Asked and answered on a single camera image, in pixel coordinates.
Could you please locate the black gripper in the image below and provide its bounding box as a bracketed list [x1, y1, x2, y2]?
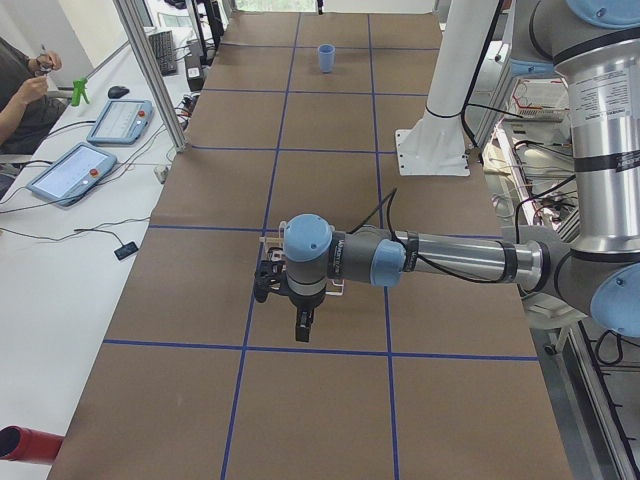
[292, 294, 320, 342]

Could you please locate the blue plastic cup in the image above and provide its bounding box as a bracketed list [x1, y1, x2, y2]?
[317, 44, 335, 74]

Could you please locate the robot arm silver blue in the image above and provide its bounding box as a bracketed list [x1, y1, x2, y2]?
[254, 1, 639, 341]

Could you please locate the small black puck device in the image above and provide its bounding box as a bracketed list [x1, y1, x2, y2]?
[114, 242, 139, 261]

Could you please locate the far teach pendant tablet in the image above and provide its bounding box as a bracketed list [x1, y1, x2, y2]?
[86, 99, 153, 145]

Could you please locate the teach pendant tablet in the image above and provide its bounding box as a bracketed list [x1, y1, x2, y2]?
[86, 99, 153, 145]
[27, 143, 117, 207]

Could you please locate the near teach pendant tablet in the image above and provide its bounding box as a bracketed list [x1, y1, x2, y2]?
[27, 143, 117, 207]

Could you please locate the black computer mouse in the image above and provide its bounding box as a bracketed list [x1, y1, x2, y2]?
[107, 86, 130, 99]

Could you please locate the black keyboard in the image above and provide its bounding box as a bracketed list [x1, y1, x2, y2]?
[147, 30, 177, 76]

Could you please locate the red cylinder roll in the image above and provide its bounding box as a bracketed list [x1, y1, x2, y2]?
[1, 426, 64, 465]

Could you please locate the green clamp tool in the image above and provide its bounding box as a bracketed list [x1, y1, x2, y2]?
[70, 77, 90, 107]

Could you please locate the seated person dark shirt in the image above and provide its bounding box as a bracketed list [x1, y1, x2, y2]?
[1, 39, 66, 155]

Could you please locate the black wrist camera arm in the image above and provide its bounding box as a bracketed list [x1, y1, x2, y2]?
[253, 260, 288, 303]

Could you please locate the white wire cup holder rack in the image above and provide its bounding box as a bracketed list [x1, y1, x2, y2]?
[259, 221, 345, 297]

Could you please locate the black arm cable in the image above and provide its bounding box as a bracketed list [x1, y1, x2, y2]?
[347, 187, 399, 235]

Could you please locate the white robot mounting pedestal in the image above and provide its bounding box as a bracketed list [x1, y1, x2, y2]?
[396, 0, 505, 177]

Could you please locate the aluminium frame post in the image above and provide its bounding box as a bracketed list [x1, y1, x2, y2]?
[113, 0, 187, 152]

